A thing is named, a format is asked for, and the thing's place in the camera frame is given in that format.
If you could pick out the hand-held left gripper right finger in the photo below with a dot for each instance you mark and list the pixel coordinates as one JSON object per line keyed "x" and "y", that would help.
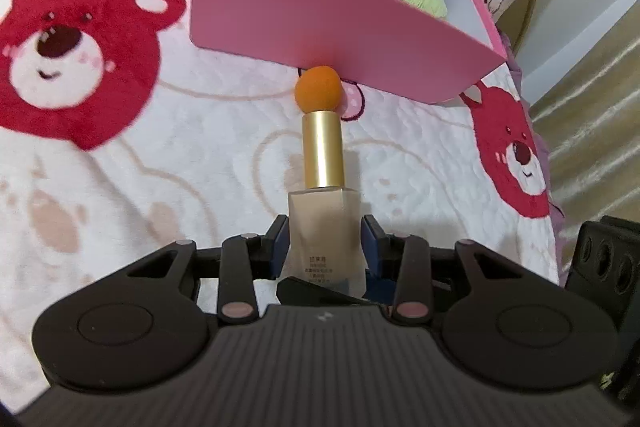
{"x": 372, "y": 252}

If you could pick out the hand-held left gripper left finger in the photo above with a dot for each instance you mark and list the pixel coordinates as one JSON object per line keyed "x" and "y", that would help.
{"x": 280, "y": 252}

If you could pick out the foundation bottle with gold cap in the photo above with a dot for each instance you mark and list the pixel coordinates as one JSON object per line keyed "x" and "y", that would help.
{"x": 322, "y": 227}

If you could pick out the pink cardboard box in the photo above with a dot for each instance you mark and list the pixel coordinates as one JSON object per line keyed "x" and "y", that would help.
{"x": 325, "y": 17}

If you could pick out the red bear printed blanket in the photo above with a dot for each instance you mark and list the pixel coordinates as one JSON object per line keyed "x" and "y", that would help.
{"x": 175, "y": 157}

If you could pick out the orange makeup sponge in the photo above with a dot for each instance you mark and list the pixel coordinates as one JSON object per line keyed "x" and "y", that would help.
{"x": 318, "y": 89}

